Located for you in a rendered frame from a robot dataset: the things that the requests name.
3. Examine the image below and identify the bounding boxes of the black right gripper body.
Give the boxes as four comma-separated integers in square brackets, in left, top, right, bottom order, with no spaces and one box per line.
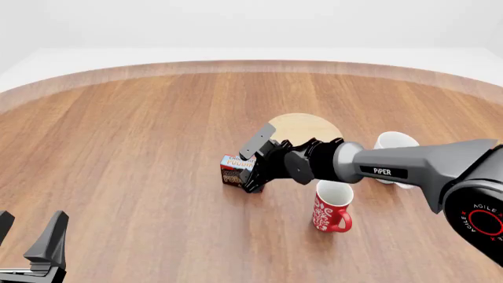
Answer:
[254,138,295,184]

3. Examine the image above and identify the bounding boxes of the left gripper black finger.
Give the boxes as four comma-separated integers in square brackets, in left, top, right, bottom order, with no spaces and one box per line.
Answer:
[23,210,70,271]
[0,210,17,246]

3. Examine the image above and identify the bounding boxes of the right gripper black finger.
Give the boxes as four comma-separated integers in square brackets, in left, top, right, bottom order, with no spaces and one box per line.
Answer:
[240,163,266,194]

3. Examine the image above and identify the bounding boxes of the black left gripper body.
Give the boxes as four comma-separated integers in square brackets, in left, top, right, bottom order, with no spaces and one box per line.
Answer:
[0,264,67,283]

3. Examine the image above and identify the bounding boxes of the chocolate pudding box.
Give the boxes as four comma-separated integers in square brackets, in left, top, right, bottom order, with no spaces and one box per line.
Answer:
[219,153,257,189]

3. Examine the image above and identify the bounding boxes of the round tan wooden plate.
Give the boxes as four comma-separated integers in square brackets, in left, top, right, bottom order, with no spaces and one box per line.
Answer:
[266,112,344,149]

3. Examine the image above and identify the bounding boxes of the red mug with white pattern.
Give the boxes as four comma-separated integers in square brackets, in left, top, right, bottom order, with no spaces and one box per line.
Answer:
[311,179,354,233]

